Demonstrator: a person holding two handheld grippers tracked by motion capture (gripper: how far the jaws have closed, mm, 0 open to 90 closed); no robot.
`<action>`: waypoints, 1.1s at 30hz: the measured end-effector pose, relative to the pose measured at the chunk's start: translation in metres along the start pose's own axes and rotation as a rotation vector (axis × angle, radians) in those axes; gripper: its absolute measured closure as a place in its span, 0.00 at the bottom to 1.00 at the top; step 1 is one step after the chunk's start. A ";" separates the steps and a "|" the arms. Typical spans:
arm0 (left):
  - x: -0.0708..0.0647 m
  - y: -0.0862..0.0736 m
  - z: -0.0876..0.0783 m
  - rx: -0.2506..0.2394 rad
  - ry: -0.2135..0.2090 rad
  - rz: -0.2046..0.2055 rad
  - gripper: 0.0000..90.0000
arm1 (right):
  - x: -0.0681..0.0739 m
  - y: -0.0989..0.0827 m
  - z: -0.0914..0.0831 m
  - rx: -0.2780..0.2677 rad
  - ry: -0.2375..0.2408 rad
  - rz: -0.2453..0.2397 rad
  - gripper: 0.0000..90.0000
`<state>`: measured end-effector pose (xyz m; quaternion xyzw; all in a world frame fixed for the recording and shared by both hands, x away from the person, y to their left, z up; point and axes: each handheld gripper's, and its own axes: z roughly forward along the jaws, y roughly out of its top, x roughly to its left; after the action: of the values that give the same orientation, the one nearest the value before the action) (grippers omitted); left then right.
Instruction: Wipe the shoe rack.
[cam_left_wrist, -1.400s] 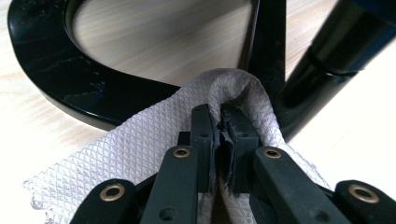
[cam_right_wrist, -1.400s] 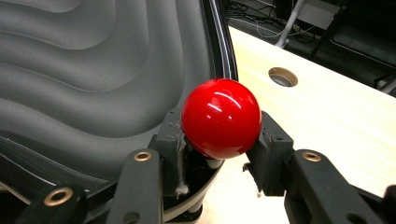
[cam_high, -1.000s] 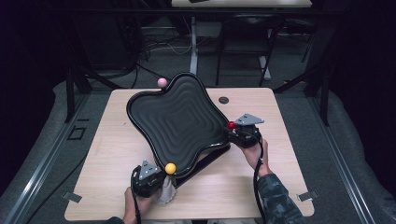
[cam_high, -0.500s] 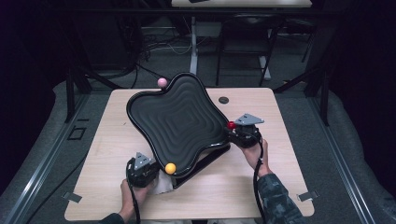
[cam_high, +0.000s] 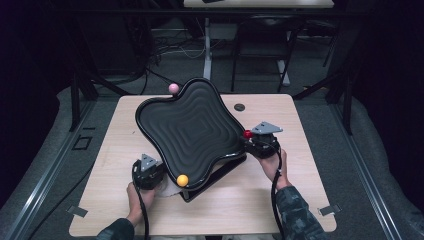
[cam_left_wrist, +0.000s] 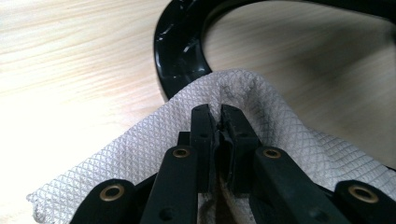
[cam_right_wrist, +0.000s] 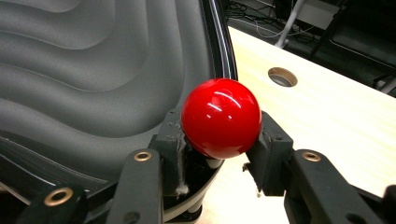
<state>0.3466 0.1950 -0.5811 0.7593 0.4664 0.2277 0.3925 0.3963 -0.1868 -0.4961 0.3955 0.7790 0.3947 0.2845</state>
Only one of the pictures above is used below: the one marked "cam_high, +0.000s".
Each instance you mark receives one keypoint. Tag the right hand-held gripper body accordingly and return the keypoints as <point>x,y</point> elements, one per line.
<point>263,145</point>

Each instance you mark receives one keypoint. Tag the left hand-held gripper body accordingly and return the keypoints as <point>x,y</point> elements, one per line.
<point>148,176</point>

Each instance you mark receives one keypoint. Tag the black wavy tray shaker machine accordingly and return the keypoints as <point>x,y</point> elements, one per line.
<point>190,130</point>

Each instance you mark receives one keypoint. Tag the black chair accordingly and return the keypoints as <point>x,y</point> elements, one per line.
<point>266,23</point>

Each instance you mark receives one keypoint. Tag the yellow ball knob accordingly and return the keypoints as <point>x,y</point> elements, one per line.
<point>182,180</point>

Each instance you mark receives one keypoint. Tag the red ball knob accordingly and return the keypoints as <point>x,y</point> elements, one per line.
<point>247,134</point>

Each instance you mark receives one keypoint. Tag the grey tape strip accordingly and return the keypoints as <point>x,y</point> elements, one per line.
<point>77,211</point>
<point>330,209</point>

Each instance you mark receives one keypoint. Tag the person's left hand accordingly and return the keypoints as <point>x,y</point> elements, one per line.
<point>136,203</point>

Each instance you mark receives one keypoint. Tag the metal floor rail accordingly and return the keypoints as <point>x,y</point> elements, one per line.
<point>363,173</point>
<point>50,173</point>

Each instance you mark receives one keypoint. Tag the white desk foot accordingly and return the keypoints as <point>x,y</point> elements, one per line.
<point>283,71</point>

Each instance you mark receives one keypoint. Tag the person's right hand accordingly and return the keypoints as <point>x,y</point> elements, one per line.
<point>276,170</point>

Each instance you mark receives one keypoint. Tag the dark round table grommet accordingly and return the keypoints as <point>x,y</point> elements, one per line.
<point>239,107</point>

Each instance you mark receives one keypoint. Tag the pink ball knob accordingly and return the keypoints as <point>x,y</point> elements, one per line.
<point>173,88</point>

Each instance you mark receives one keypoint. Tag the black frame stand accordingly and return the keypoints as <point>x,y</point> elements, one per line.
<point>348,106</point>
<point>75,100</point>

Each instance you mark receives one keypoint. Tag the black crossbar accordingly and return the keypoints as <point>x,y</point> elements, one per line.
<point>133,12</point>

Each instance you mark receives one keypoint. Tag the white desk leg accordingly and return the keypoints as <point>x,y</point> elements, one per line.
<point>207,43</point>

